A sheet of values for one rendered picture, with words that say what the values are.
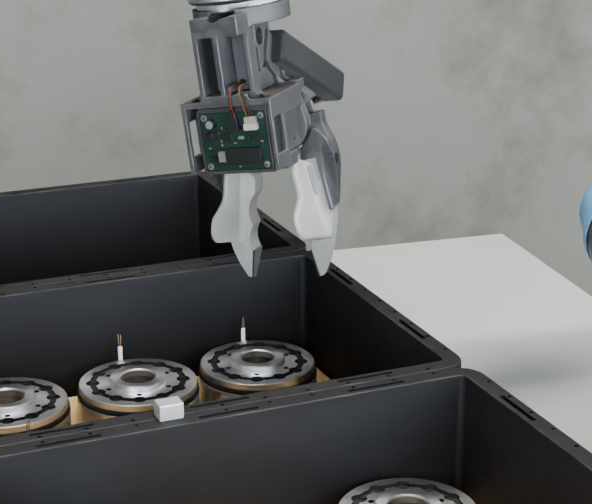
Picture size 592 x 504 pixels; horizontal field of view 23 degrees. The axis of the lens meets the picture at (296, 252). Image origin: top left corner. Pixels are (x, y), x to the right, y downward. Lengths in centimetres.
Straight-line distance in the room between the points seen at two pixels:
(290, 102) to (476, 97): 211
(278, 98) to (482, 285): 96
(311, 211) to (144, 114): 187
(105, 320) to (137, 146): 166
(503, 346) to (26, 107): 139
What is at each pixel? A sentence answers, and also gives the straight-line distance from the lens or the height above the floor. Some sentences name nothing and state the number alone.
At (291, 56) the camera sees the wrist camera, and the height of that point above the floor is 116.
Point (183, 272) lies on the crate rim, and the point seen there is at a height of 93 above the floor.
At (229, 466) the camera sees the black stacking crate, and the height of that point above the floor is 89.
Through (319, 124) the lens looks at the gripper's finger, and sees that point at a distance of 109.
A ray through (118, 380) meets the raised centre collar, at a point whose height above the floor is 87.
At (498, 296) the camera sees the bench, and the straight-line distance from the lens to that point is 192.
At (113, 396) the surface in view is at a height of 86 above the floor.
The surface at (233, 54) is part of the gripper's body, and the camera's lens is 105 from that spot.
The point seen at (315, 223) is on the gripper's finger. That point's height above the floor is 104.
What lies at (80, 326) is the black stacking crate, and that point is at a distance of 130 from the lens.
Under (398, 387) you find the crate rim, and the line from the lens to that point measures 107.
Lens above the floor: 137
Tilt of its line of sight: 19 degrees down
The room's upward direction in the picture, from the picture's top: straight up
